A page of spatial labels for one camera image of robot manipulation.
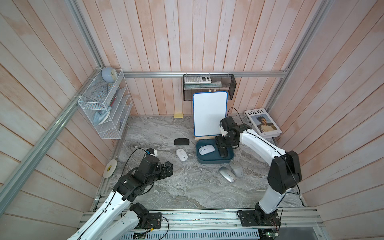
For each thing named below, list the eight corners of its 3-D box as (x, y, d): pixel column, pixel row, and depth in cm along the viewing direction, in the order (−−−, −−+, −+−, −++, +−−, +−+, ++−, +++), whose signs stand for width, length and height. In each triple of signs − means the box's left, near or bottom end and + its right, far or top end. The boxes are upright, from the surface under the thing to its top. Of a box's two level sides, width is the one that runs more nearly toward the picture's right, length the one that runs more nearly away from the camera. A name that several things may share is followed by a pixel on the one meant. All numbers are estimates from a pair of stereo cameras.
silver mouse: (217, 171, 93) (217, 169, 91) (221, 166, 95) (222, 164, 93) (232, 184, 87) (233, 182, 86) (236, 178, 90) (237, 177, 88)
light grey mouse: (237, 178, 89) (238, 176, 87) (228, 163, 96) (229, 161, 93) (244, 175, 90) (245, 173, 88) (235, 161, 97) (236, 159, 94)
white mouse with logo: (182, 162, 96) (182, 160, 94) (175, 152, 101) (174, 150, 99) (188, 158, 98) (188, 156, 96) (181, 148, 103) (181, 146, 101)
